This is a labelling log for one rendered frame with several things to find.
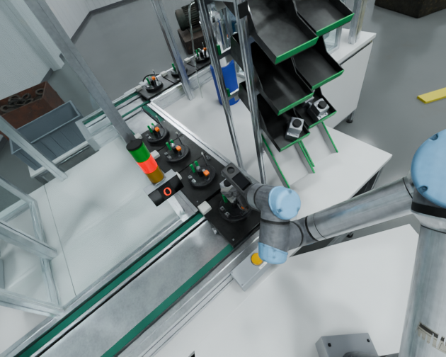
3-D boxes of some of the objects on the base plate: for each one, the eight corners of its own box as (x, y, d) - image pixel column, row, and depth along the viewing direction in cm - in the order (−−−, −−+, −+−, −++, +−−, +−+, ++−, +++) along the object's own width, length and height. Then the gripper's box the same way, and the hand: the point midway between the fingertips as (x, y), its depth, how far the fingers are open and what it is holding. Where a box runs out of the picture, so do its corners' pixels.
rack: (314, 151, 124) (338, -58, 63) (265, 194, 114) (236, -6, 54) (284, 135, 136) (279, -53, 76) (237, 172, 127) (188, -9, 66)
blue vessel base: (244, 98, 169) (238, 60, 149) (228, 108, 165) (219, 71, 145) (231, 91, 179) (223, 55, 158) (214, 101, 175) (204, 66, 154)
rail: (296, 222, 102) (296, 208, 93) (114, 393, 78) (93, 395, 70) (287, 214, 105) (286, 200, 97) (108, 376, 81) (88, 377, 73)
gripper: (250, 221, 70) (224, 208, 89) (279, 196, 73) (247, 189, 92) (236, 198, 67) (212, 190, 87) (265, 174, 70) (236, 171, 90)
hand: (227, 184), depth 88 cm, fingers closed on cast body, 4 cm apart
